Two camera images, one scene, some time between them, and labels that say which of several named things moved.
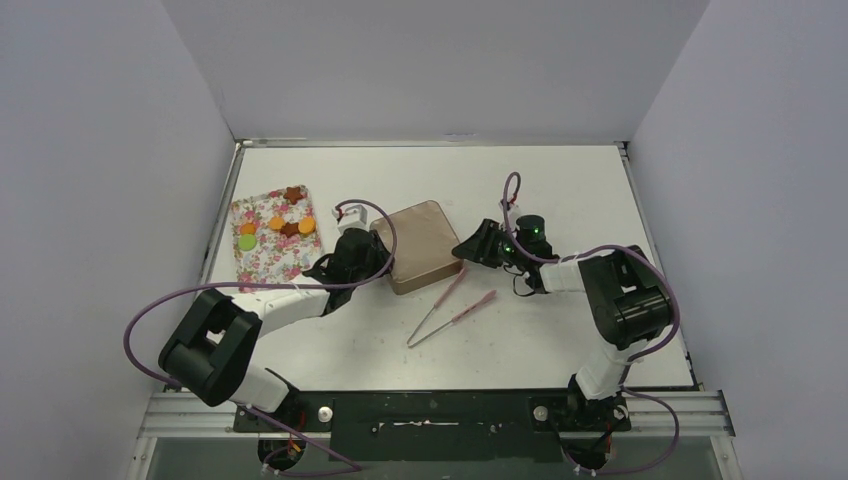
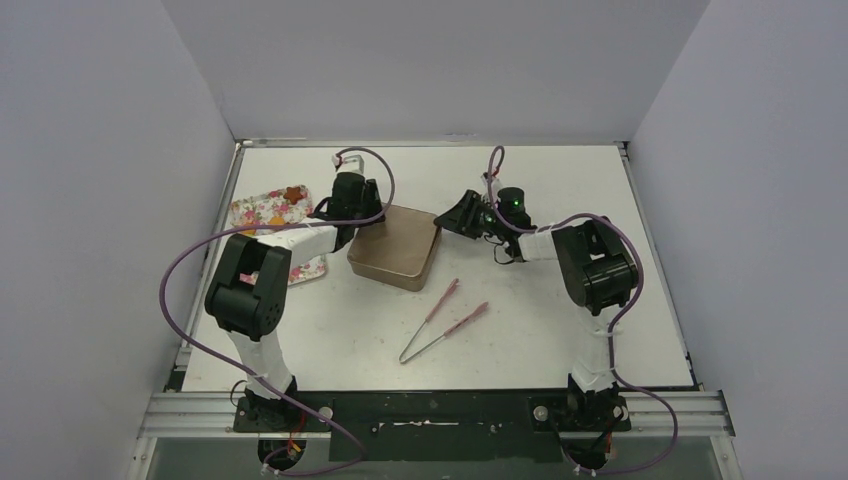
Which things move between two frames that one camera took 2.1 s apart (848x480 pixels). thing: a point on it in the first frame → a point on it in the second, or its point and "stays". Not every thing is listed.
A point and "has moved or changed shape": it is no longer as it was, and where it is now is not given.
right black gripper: x=488 y=242 → x=472 y=214
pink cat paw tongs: x=489 y=296 → x=429 y=317
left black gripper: x=383 y=257 → x=370 y=196
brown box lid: x=425 y=240 has moved or changed shape
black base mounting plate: x=429 y=426 stays
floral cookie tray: x=275 y=241 stays
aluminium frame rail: x=675 y=414 stays
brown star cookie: x=293 y=194 stays
